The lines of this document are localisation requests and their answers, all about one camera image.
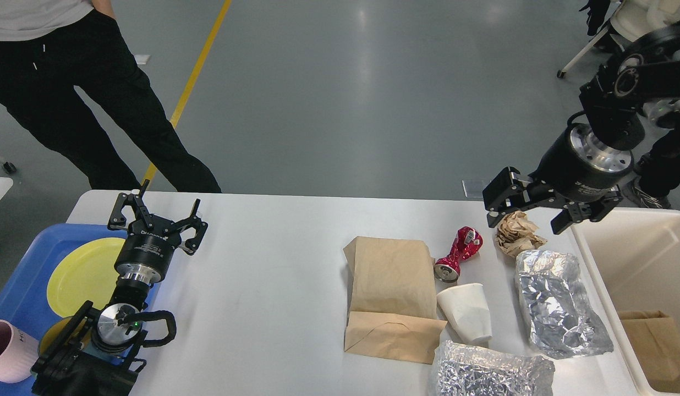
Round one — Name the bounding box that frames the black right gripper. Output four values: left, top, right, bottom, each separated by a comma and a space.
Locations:
482, 123, 633, 235

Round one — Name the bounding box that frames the crumpled brown paper ball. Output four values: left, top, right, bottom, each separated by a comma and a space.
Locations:
495, 211, 548, 258

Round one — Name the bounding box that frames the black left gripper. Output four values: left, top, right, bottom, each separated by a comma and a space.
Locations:
107, 179, 209, 285

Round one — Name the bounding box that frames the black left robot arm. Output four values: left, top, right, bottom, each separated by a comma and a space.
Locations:
31, 180, 209, 395

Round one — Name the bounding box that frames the teal mug yellow inside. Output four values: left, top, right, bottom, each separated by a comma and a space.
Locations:
39, 316, 91, 356

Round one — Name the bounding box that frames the beige plastic bin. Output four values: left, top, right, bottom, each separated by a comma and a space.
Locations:
572, 208, 680, 395

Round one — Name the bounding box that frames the pink ribbed mug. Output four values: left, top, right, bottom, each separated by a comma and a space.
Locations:
0, 320, 39, 383

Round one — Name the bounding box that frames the blue plastic tray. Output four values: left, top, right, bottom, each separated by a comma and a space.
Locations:
0, 223, 170, 396

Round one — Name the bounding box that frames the chair caster at left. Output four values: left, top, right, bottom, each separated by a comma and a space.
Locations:
0, 156, 17, 174

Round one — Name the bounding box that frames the brown paper bag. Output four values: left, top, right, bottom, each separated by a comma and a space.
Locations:
617, 310, 680, 393
343, 236, 446, 364

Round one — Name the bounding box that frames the crushed red soda can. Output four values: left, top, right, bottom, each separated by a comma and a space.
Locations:
434, 226, 483, 283

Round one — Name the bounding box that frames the brown paper bag in bin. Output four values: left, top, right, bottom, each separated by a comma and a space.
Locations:
617, 310, 680, 393

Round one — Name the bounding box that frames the foil sheet front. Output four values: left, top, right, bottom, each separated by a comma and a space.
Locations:
428, 340, 555, 395

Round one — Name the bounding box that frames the seated person in black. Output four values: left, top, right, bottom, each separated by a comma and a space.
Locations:
579, 1, 619, 53

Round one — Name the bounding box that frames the white paper cup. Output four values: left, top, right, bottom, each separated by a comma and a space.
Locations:
436, 283, 492, 345

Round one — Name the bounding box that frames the yellow plastic plate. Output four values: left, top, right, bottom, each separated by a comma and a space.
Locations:
46, 238, 125, 317

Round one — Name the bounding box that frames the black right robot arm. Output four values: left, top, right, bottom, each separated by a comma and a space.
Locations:
482, 21, 680, 235

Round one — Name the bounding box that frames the person in grey sneakers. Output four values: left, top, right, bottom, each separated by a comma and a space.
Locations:
622, 113, 680, 210

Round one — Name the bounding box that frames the white office chair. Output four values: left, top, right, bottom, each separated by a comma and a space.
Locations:
557, 1, 680, 79

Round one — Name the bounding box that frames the floor outlet cover left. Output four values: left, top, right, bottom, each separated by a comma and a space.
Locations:
462, 179, 491, 200

